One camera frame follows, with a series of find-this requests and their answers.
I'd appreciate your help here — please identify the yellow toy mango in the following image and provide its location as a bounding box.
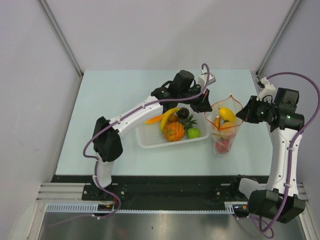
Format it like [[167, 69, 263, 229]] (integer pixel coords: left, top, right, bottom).
[[218, 107, 236, 123]]

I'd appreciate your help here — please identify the orange toy pineapple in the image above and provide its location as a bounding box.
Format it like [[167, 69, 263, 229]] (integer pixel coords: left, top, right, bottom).
[[162, 114, 197, 142]]

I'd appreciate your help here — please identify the aluminium frame post right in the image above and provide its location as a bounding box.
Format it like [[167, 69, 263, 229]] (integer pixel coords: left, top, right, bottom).
[[255, 0, 304, 77]]

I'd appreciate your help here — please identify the white perforated plastic basket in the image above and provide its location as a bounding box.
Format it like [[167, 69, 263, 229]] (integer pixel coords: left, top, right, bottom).
[[136, 103, 209, 149]]

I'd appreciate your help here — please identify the dark purple toy eggplant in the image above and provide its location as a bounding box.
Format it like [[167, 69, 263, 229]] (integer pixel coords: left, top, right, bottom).
[[176, 107, 190, 119]]

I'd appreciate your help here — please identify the orange toy ginger root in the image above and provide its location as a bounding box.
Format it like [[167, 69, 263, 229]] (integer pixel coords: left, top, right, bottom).
[[213, 115, 221, 131]]

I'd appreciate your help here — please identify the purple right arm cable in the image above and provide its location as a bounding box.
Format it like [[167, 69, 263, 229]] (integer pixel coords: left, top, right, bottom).
[[248, 71, 320, 238]]

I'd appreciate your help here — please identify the orange toy papaya half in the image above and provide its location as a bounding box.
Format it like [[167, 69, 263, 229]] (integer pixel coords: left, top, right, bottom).
[[144, 114, 164, 125]]

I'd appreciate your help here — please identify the aluminium frame post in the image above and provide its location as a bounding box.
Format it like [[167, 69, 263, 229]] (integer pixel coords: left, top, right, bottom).
[[37, 0, 84, 79], [255, 0, 304, 77]]

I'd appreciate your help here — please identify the white slotted cable duct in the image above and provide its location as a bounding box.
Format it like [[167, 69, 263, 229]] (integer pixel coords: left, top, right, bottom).
[[46, 201, 237, 215]]

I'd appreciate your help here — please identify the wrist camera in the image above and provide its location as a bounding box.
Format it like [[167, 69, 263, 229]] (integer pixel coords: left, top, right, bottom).
[[197, 69, 216, 90], [257, 77, 276, 101]]

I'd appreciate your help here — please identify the yellow toy banana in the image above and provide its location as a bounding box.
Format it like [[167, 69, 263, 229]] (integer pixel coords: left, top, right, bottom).
[[160, 107, 180, 132]]

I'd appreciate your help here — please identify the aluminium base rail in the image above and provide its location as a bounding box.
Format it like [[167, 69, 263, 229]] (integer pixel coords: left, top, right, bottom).
[[36, 183, 85, 203]]

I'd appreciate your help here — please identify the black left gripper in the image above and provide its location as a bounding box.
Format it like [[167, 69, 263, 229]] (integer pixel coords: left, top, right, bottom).
[[178, 84, 212, 114]]

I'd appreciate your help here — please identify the green toy bell pepper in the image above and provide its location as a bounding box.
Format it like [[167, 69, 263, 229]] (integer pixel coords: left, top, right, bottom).
[[186, 128, 201, 139]]

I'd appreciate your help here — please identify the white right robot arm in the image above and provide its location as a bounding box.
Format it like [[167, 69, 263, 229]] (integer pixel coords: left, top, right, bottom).
[[230, 87, 306, 224]]

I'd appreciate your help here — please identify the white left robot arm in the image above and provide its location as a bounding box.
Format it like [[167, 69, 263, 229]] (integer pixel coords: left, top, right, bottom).
[[92, 69, 216, 200]]

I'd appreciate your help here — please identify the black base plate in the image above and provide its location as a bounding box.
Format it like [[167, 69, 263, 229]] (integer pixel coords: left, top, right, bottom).
[[51, 174, 275, 212]]

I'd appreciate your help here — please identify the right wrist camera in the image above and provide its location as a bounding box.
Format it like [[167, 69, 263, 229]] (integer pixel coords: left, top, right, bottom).
[[257, 77, 276, 101]]

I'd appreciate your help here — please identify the orange toy fruit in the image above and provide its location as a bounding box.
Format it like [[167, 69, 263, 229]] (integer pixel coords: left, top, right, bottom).
[[219, 121, 235, 132]]

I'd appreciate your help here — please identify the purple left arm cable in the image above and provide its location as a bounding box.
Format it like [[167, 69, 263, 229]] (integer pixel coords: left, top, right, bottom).
[[48, 63, 210, 227]]

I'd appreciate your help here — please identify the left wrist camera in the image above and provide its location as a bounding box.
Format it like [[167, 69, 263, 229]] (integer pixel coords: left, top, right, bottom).
[[197, 69, 216, 90]]

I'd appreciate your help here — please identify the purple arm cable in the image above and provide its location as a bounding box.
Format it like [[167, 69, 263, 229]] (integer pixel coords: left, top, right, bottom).
[[48, 63, 210, 227], [248, 71, 320, 238]]

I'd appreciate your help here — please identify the pink toy peach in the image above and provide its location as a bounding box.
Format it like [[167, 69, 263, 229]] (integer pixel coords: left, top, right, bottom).
[[215, 139, 229, 154]]

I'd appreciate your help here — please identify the clear zip bag red zipper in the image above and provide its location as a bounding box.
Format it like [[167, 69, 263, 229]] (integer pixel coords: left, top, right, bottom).
[[204, 94, 243, 157]]

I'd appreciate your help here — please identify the brown toy potato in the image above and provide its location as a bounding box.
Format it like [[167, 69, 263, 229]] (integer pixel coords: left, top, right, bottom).
[[167, 114, 180, 123]]

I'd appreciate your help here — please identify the aluminium frame post left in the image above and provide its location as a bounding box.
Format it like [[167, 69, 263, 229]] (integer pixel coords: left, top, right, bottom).
[[37, 0, 84, 79]]

